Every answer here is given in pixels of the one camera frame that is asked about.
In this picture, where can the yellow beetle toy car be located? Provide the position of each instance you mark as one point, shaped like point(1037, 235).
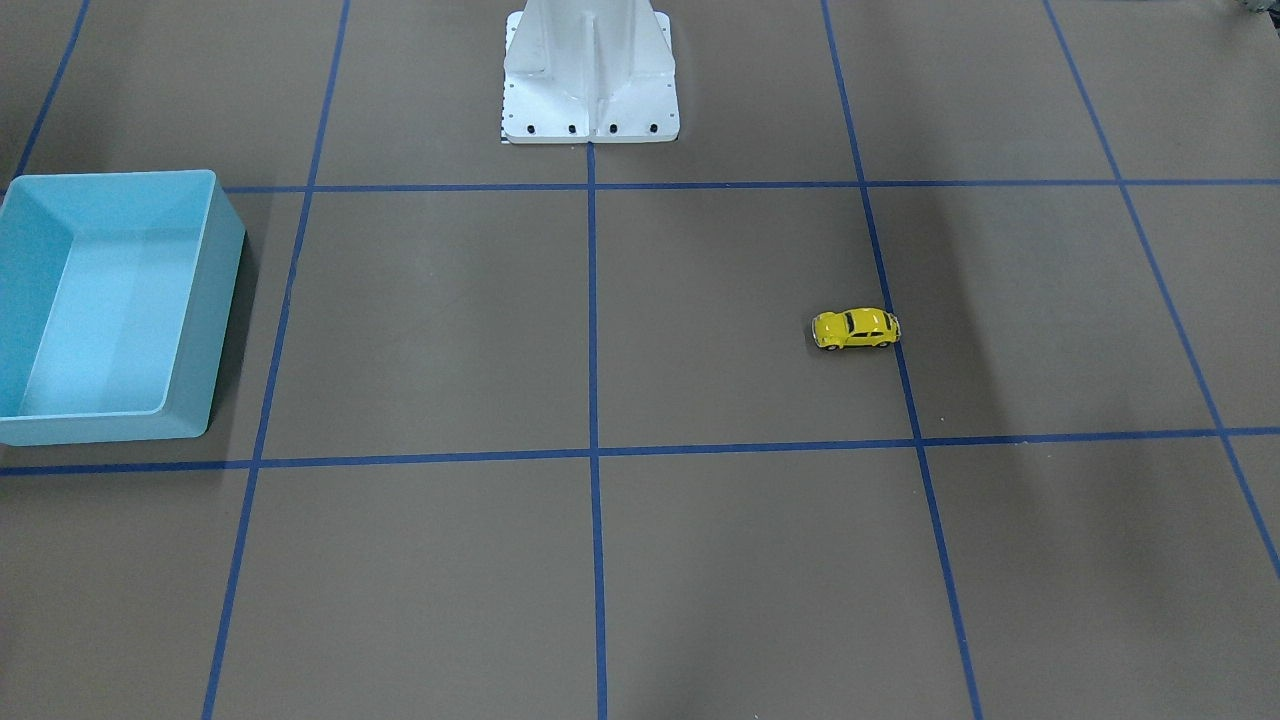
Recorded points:
point(858, 327)

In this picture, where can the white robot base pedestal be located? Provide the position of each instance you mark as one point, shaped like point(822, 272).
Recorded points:
point(589, 72)

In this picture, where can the light blue plastic bin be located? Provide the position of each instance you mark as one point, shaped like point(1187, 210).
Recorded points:
point(115, 298)

